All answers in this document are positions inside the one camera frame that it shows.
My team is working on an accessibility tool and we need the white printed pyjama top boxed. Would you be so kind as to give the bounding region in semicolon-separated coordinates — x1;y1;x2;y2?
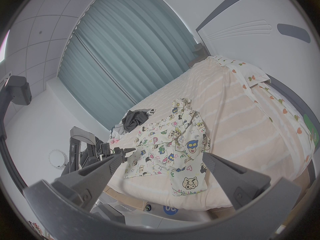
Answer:
124;98;211;197

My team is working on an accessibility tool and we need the bed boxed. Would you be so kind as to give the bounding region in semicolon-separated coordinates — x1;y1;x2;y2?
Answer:
106;0;320;209

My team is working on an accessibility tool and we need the grey garment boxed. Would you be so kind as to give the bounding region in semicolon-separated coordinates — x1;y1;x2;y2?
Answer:
136;108;157;116

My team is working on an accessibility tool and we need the black garment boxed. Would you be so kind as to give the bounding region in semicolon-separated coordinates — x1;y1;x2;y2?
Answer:
122;110;148;133

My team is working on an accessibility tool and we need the grey bedside table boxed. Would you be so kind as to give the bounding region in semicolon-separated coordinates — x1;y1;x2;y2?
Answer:
189;43;209;67

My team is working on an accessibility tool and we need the blue-green curtain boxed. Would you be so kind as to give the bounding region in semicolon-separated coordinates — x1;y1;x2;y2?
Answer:
74;0;199;104
57;31;140;132

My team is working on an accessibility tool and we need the pile of clothes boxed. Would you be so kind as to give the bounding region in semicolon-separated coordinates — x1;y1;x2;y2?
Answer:
110;124;129;144

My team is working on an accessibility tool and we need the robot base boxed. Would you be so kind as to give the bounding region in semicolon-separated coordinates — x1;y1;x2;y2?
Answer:
91;189;215;231

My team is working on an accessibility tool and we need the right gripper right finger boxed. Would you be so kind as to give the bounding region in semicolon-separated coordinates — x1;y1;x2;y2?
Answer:
202;153;272;213

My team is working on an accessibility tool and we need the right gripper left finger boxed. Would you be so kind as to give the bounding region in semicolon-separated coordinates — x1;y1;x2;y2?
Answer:
51;154;122;213

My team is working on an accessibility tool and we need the round white mirror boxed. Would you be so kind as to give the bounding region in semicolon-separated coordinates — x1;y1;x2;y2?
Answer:
49;149;67;170

